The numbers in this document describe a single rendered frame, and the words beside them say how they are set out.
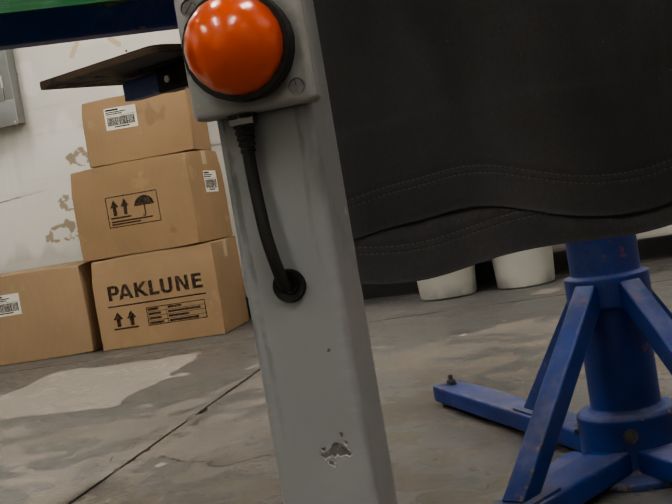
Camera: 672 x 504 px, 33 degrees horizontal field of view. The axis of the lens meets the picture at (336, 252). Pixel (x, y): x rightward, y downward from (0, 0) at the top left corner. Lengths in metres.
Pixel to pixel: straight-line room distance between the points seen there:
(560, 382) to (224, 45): 1.54
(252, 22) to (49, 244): 5.60
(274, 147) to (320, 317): 0.07
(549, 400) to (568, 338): 0.12
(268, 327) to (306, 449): 0.05
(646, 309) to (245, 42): 1.61
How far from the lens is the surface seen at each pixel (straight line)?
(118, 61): 2.62
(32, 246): 6.05
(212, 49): 0.42
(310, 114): 0.45
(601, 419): 2.06
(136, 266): 5.30
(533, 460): 1.85
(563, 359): 1.94
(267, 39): 0.42
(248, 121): 0.45
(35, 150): 6.01
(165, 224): 5.23
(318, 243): 0.45
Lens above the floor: 0.59
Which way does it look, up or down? 3 degrees down
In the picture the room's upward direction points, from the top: 10 degrees counter-clockwise
